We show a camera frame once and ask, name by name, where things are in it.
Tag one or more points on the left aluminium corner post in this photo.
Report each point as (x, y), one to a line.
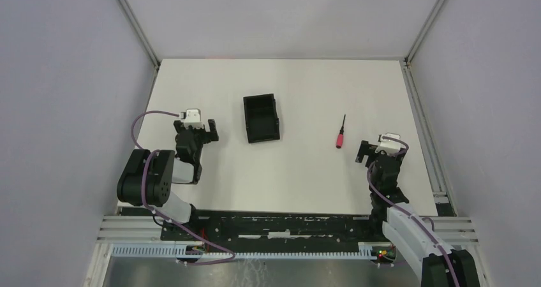
(139, 32)

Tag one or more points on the aluminium corner post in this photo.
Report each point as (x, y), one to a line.
(426, 26)
(139, 32)

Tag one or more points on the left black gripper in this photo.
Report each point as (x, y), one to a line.
(203, 134)

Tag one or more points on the right aluminium corner post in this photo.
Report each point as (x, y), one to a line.
(426, 26)

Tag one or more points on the red handled screwdriver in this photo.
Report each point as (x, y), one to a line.
(340, 137)

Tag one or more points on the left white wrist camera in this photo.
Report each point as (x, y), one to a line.
(192, 119)

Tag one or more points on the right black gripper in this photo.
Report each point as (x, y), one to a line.
(370, 153)

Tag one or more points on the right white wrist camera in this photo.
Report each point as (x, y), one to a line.
(389, 143)

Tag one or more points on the black plastic bin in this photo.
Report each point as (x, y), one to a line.
(261, 118)

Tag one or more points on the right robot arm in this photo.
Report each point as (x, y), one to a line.
(434, 261)

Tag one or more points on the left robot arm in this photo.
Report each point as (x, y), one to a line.
(153, 178)

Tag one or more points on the white slotted cable duct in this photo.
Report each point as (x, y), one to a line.
(183, 251)

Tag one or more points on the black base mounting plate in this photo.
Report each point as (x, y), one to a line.
(275, 232)

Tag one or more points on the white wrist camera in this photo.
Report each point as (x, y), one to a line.
(389, 143)
(192, 119)

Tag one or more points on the right aluminium side rail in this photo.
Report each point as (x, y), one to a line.
(441, 192)

